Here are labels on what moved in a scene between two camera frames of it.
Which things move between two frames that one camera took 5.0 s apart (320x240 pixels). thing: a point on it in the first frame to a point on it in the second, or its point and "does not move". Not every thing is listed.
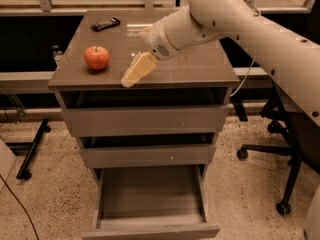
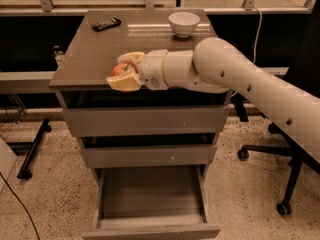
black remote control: (105, 24) does not move
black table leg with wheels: (24, 173) does not move
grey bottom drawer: (151, 202) does not move
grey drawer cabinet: (152, 139) does not move
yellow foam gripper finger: (147, 31) to (131, 59)
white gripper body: (156, 40) to (151, 69)
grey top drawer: (117, 112) does not move
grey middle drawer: (133, 156) does not move
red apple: (96, 57) to (122, 69)
